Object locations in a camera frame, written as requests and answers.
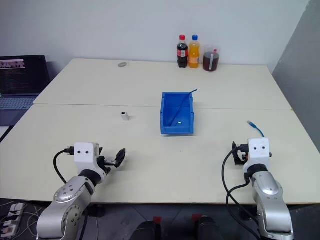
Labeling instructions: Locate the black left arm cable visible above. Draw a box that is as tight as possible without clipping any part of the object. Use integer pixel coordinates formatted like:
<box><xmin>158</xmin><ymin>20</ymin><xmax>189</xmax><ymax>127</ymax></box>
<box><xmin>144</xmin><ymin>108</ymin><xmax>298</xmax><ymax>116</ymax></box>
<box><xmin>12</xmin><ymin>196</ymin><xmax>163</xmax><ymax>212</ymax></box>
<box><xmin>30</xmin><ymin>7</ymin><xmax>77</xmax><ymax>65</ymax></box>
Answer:
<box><xmin>53</xmin><ymin>147</ymin><xmax>76</xmax><ymax>185</ymax></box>

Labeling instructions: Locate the blue plastic storage bin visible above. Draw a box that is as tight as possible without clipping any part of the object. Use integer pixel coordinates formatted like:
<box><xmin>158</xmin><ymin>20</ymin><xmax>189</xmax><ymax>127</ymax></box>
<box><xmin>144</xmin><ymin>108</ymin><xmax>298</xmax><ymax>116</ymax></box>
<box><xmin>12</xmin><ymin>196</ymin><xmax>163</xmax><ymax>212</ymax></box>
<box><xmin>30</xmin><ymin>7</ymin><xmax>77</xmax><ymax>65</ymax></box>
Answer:
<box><xmin>158</xmin><ymin>91</ymin><xmax>196</xmax><ymax>137</ymax></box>

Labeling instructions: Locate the open laptop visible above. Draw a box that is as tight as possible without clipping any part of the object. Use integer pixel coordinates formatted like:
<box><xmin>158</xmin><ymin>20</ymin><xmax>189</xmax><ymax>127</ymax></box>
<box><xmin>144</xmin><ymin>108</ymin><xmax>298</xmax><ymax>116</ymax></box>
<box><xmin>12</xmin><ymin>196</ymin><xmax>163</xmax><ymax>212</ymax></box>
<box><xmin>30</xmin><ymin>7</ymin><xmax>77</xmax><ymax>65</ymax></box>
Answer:
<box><xmin>0</xmin><ymin>54</ymin><xmax>52</xmax><ymax>127</ymax></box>

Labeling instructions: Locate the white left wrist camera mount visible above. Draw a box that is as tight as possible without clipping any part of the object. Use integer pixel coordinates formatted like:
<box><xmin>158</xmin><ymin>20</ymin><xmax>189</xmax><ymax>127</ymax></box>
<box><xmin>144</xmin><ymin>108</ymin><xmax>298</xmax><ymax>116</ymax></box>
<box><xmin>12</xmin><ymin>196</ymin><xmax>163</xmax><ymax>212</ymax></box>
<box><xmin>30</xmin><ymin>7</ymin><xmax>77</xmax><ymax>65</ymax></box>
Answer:
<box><xmin>74</xmin><ymin>142</ymin><xmax>106</xmax><ymax>176</ymax></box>

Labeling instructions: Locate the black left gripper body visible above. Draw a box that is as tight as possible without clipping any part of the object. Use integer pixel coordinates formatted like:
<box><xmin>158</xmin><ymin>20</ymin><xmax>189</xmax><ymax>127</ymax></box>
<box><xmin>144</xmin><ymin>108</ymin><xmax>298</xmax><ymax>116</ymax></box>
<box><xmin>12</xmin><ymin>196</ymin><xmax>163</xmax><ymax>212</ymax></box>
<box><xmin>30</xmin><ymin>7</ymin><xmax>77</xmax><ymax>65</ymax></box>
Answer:
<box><xmin>96</xmin><ymin>149</ymin><xmax>119</xmax><ymax>174</ymax></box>

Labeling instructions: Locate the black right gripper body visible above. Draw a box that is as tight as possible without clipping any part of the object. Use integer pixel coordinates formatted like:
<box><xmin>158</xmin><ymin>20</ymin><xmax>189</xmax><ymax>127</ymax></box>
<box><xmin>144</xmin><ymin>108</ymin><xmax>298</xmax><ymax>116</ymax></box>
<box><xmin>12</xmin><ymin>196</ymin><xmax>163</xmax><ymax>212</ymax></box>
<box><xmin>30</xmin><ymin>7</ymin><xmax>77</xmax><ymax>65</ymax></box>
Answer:
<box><xmin>238</xmin><ymin>149</ymin><xmax>249</xmax><ymax>165</ymax></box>

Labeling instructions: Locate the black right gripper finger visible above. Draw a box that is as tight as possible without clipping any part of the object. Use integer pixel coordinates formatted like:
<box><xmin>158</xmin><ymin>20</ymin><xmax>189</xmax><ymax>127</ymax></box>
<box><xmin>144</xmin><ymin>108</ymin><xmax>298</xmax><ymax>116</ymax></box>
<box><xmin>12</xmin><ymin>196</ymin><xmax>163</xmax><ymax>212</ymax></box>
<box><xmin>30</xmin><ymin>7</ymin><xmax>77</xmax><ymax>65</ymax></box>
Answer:
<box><xmin>232</xmin><ymin>141</ymin><xmax>241</xmax><ymax>166</ymax></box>

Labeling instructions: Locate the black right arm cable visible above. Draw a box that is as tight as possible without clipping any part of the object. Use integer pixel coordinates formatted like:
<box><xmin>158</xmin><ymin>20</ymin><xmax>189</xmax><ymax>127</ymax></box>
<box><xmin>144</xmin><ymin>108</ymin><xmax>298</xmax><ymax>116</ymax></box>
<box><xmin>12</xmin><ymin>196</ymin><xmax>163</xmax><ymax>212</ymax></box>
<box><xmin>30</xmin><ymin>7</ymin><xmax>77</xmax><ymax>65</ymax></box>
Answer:
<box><xmin>222</xmin><ymin>144</ymin><xmax>261</xmax><ymax>240</ymax></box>

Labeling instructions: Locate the orange soda bottle blue cap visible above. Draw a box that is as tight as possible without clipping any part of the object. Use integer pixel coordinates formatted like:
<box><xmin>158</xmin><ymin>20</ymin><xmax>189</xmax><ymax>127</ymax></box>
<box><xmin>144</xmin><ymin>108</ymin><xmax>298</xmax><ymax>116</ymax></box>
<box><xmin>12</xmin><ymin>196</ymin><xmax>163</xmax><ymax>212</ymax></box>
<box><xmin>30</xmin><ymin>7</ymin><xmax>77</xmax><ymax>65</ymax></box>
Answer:
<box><xmin>187</xmin><ymin>34</ymin><xmax>201</xmax><ymax>69</ymax></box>

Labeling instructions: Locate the white power strip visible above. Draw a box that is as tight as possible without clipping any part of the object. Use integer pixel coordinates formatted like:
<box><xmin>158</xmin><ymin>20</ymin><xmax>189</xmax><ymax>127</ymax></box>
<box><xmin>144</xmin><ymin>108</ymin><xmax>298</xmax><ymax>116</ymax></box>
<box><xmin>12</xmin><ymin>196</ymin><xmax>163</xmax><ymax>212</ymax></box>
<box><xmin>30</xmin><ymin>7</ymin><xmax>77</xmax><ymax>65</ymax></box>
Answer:
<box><xmin>0</xmin><ymin>202</ymin><xmax>27</xmax><ymax>237</ymax></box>

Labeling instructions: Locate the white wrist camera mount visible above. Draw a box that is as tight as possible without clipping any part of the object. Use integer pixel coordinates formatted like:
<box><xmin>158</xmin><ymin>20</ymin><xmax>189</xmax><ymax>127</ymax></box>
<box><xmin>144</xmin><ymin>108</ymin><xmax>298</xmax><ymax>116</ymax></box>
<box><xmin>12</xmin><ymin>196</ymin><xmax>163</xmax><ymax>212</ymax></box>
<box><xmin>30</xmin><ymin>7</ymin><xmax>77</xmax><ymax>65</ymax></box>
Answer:
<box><xmin>243</xmin><ymin>137</ymin><xmax>273</xmax><ymax>174</ymax></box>
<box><xmin>74</xmin><ymin>142</ymin><xmax>106</xmax><ymax>176</ymax></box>

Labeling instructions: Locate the clear jar dark red liquid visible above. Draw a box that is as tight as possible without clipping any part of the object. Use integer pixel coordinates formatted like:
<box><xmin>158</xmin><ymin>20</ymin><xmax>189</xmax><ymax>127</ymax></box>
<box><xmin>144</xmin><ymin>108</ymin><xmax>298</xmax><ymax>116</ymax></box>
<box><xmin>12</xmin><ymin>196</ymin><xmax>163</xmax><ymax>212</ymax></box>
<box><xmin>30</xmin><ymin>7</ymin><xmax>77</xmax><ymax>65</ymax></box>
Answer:
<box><xmin>202</xmin><ymin>44</ymin><xmax>222</xmax><ymax>73</ymax></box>

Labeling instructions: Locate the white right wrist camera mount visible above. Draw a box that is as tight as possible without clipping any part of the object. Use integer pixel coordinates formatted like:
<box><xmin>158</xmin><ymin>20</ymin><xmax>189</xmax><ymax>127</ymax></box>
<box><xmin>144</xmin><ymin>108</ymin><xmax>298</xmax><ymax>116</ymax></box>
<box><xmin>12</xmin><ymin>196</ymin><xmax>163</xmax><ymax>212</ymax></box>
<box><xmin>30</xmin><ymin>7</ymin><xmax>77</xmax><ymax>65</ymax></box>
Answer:
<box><xmin>243</xmin><ymin>137</ymin><xmax>273</xmax><ymax>174</ymax></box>

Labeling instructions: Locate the grey partition panel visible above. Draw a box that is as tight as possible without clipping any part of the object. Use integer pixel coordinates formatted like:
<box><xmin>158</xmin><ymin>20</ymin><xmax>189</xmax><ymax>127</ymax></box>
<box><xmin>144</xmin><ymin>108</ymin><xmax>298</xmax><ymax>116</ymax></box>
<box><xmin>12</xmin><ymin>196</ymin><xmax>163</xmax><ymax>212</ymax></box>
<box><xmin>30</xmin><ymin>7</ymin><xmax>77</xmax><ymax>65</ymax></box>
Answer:
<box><xmin>271</xmin><ymin>0</ymin><xmax>320</xmax><ymax>161</ymax></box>

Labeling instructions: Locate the black table foot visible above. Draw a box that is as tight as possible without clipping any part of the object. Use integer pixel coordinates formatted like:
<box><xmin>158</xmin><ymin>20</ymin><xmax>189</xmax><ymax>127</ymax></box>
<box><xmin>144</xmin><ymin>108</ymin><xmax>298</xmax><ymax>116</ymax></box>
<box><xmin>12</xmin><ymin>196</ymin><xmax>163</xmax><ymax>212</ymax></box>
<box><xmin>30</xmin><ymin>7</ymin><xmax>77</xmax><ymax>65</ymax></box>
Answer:
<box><xmin>86</xmin><ymin>204</ymin><xmax>106</xmax><ymax>218</ymax></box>

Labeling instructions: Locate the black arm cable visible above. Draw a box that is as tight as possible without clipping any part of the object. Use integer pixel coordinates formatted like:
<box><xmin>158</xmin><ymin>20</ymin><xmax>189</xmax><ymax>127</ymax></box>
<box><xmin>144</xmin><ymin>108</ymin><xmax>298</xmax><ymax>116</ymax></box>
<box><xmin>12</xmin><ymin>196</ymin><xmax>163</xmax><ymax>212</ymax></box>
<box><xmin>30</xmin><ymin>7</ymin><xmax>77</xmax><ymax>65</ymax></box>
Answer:
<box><xmin>53</xmin><ymin>147</ymin><xmax>76</xmax><ymax>185</ymax></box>
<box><xmin>222</xmin><ymin>144</ymin><xmax>261</xmax><ymax>240</ymax></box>

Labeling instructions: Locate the cola bottle red cap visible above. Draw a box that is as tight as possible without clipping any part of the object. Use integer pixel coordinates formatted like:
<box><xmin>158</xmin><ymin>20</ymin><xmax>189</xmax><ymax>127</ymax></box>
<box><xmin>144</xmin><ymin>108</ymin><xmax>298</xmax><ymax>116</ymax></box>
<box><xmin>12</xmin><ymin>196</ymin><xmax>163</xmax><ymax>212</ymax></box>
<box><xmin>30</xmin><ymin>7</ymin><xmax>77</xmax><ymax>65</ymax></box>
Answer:
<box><xmin>176</xmin><ymin>34</ymin><xmax>189</xmax><ymax>69</ymax></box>

